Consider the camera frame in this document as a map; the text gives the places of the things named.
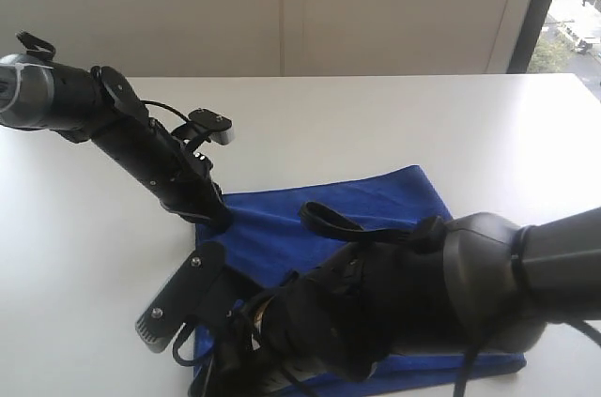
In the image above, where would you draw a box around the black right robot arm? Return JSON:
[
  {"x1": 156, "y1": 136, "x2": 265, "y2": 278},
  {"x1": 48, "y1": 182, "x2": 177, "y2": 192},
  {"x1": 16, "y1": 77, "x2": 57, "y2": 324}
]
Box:
[{"x1": 189, "y1": 202, "x2": 600, "y2": 396}]

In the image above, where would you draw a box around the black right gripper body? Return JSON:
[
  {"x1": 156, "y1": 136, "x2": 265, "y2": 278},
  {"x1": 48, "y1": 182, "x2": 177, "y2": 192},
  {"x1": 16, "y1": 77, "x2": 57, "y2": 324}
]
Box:
[{"x1": 188, "y1": 293, "x2": 376, "y2": 396}]

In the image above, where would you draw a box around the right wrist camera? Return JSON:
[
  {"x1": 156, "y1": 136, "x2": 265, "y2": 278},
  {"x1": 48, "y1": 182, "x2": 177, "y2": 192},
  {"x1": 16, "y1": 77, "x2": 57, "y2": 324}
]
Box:
[{"x1": 135, "y1": 241, "x2": 266, "y2": 353}]

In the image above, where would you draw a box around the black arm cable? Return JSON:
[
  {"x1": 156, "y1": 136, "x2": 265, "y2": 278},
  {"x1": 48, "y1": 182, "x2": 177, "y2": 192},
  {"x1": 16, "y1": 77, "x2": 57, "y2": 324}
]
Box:
[
  {"x1": 13, "y1": 30, "x2": 57, "y2": 63},
  {"x1": 171, "y1": 200, "x2": 601, "y2": 397}
]

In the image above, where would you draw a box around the dark window frame post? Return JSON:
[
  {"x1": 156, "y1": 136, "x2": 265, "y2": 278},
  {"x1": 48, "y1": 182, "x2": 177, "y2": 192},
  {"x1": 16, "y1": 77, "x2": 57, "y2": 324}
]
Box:
[{"x1": 506, "y1": 0, "x2": 552, "y2": 74}]

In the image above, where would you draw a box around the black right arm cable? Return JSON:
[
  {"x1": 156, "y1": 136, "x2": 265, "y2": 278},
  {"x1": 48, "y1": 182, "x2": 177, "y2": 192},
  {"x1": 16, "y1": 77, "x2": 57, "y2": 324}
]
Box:
[{"x1": 171, "y1": 200, "x2": 601, "y2": 397}]

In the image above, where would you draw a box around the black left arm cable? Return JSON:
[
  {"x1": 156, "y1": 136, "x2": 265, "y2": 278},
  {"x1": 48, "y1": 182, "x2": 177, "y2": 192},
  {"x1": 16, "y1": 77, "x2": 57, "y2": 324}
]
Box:
[{"x1": 13, "y1": 30, "x2": 57, "y2": 63}]

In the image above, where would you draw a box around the blue microfiber towel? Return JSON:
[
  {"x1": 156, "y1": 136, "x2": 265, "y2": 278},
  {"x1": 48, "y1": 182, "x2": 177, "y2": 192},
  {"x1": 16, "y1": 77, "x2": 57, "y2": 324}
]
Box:
[{"x1": 187, "y1": 162, "x2": 527, "y2": 397}]

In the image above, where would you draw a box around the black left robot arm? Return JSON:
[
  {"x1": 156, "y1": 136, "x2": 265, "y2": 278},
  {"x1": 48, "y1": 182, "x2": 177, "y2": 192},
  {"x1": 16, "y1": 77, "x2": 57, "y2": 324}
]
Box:
[{"x1": 1, "y1": 54, "x2": 232, "y2": 232}]

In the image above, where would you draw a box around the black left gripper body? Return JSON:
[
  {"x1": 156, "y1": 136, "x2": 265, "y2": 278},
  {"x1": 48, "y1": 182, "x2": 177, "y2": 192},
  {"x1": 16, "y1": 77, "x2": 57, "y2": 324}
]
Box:
[{"x1": 91, "y1": 115, "x2": 222, "y2": 223}]

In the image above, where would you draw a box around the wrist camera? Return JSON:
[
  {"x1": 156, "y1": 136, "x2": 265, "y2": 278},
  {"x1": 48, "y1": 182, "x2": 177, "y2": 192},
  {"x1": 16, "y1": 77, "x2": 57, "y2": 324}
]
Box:
[
  {"x1": 172, "y1": 108, "x2": 234, "y2": 145},
  {"x1": 135, "y1": 241, "x2": 266, "y2": 353}
]

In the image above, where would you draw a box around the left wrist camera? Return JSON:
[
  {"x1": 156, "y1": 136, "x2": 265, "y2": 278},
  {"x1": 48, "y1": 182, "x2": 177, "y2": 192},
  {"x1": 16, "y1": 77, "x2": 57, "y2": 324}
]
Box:
[{"x1": 172, "y1": 108, "x2": 234, "y2": 145}]

